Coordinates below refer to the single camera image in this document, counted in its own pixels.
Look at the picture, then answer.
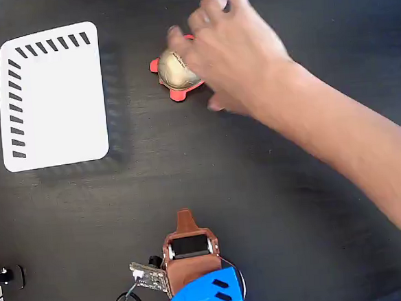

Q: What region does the person's bare forearm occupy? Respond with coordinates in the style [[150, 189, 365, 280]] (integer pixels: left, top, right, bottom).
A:
[[247, 52, 401, 268]]

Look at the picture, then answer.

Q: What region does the bare circuit board camera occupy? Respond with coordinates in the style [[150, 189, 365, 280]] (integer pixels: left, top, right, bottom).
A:
[[128, 254, 172, 298]]

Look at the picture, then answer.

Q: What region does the thin red black servo wire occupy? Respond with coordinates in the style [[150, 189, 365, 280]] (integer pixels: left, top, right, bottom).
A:
[[217, 253, 248, 301]]

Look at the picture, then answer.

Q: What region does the white rectangular tray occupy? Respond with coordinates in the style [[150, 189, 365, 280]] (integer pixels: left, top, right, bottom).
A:
[[0, 20, 111, 173]]

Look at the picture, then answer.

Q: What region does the person's bare hand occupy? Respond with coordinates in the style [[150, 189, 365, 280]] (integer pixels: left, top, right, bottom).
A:
[[164, 0, 300, 122]]

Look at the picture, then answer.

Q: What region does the black table clamp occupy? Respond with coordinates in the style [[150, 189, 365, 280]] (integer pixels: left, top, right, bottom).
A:
[[0, 263, 27, 298]]

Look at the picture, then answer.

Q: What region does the red turtle toy silver shell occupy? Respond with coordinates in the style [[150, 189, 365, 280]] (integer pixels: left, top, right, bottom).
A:
[[146, 32, 207, 104]]

